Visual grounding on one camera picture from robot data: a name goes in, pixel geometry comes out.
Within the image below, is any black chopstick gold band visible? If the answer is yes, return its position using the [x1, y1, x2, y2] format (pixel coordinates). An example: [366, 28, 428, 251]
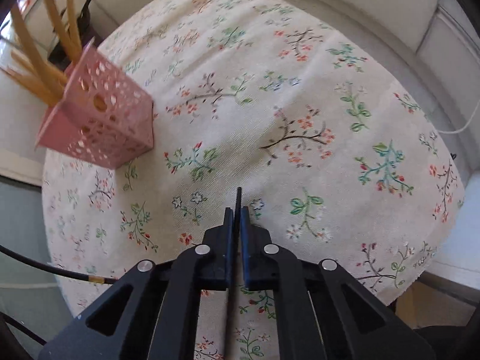
[224, 187, 242, 359]

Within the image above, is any light bamboo chopstick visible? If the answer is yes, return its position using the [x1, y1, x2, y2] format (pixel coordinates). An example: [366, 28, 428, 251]
[10, 2, 64, 99]

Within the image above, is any floral tablecloth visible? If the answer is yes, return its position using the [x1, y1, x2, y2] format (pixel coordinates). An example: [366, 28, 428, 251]
[40, 0, 466, 360]

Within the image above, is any pink perforated utensil basket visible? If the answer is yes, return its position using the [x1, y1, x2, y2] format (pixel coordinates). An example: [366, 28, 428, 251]
[36, 42, 154, 170]

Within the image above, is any dark brown woven bin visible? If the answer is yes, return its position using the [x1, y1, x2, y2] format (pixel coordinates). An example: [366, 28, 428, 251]
[48, 37, 98, 72]

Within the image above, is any black wok with lid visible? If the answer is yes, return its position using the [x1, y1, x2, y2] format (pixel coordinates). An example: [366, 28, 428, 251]
[76, 0, 96, 46]

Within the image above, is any white power cable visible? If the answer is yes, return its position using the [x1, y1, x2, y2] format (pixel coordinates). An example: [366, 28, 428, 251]
[436, 98, 480, 136]

